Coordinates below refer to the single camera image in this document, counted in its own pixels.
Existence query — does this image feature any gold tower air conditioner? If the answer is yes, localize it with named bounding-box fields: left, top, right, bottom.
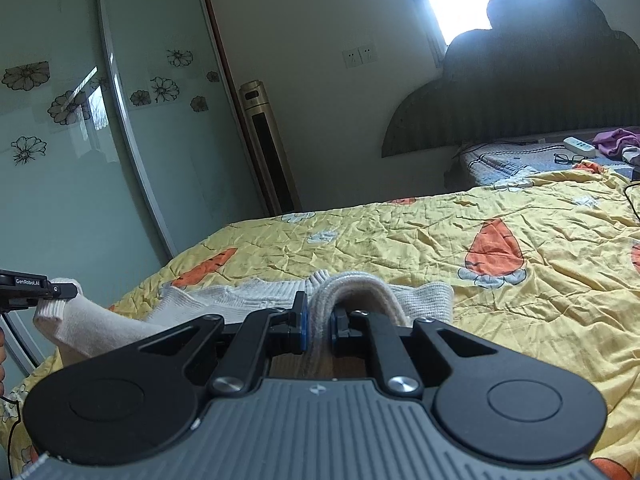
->
left=238, top=79, right=304, bottom=217

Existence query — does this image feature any white knit sweater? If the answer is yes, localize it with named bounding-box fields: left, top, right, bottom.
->
left=32, top=269, right=455, bottom=382

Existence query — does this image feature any black cable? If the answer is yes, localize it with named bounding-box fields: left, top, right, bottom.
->
left=622, top=172, right=640, bottom=224

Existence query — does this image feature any patterned grey bed sheet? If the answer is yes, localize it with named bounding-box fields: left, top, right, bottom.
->
left=445, top=139, right=640, bottom=194

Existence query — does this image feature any white remote control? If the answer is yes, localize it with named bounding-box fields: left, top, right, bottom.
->
left=563, top=137, right=597, bottom=158

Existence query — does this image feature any glass wardrobe door flower print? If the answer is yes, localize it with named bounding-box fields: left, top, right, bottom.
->
left=97, top=0, right=269, bottom=262
left=0, top=0, right=174, bottom=377

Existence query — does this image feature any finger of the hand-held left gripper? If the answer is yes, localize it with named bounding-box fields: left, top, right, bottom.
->
left=47, top=281, right=82, bottom=302

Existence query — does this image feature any yellow carrot print quilt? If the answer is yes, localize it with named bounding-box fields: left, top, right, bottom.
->
left=0, top=164, right=640, bottom=480

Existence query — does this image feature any purple cloth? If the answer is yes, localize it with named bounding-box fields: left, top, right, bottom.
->
left=592, top=128, right=640, bottom=159

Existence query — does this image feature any dark cloud-shaped headboard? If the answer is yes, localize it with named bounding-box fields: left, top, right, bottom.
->
left=381, top=0, right=640, bottom=159

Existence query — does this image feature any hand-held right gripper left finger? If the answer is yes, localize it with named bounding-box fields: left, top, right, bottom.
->
left=132, top=290, right=309, bottom=397

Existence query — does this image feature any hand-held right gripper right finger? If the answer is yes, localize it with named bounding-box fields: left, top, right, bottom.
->
left=329, top=307, right=504, bottom=397

